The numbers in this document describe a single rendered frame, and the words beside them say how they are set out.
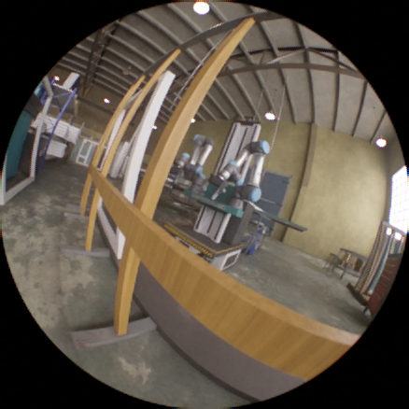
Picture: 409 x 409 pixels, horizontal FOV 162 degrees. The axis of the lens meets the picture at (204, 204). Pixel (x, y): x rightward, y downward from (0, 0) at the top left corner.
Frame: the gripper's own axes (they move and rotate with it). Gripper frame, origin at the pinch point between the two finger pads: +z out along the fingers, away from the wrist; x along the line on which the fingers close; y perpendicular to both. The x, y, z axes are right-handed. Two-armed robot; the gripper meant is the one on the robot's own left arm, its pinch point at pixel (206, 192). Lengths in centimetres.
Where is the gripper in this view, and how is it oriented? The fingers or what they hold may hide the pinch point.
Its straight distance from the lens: 97.4
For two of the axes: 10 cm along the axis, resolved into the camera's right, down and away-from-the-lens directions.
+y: -3.9, -5.5, -7.4
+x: 6.4, 4.1, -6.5
